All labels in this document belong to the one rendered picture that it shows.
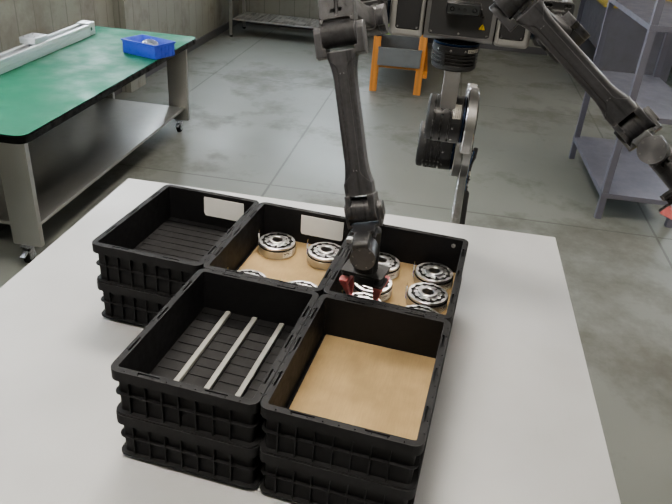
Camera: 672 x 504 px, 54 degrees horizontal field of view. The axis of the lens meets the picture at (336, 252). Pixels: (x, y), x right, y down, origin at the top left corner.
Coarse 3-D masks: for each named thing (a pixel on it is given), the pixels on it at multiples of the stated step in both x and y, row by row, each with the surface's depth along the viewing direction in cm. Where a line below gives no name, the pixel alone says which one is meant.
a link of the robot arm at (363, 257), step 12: (384, 216) 149; (348, 228) 150; (360, 228) 148; (372, 228) 147; (360, 240) 144; (372, 240) 147; (360, 252) 144; (372, 252) 143; (360, 264) 145; (372, 264) 145
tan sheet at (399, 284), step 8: (400, 264) 186; (408, 264) 186; (400, 272) 182; (408, 272) 182; (392, 280) 178; (400, 280) 178; (408, 280) 179; (392, 288) 175; (400, 288) 175; (408, 288) 175; (392, 296) 171; (400, 296) 172; (448, 296) 173; (400, 304) 168
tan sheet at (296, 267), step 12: (252, 252) 186; (300, 252) 188; (252, 264) 180; (264, 264) 181; (276, 264) 181; (288, 264) 182; (300, 264) 182; (276, 276) 176; (288, 276) 176; (300, 276) 177; (312, 276) 177
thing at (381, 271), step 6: (378, 252) 153; (378, 258) 154; (348, 264) 158; (378, 264) 159; (342, 270) 156; (348, 270) 155; (354, 270) 156; (360, 270) 154; (366, 270) 154; (372, 270) 154; (378, 270) 156; (384, 270) 156; (360, 276) 154; (366, 276) 154; (372, 276) 154; (378, 276) 154; (384, 276) 154
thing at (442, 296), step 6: (426, 282) 172; (414, 288) 170; (438, 288) 171; (408, 294) 167; (414, 294) 168; (438, 294) 168; (444, 294) 168; (414, 300) 165; (420, 300) 165; (426, 300) 165; (432, 300) 165; (438, 300) 166; (444, 300) 165
